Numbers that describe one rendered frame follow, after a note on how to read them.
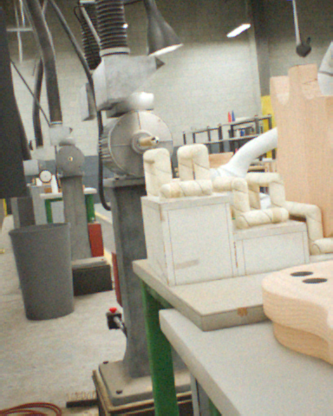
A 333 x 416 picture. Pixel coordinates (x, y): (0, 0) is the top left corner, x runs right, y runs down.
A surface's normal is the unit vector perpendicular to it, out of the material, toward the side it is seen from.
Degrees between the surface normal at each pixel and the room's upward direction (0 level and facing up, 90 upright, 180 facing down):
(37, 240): 93
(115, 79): 90
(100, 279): 90
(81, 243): 90
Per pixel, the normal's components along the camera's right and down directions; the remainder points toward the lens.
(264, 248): 0.18, 0.04
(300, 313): -0.83, 0.13
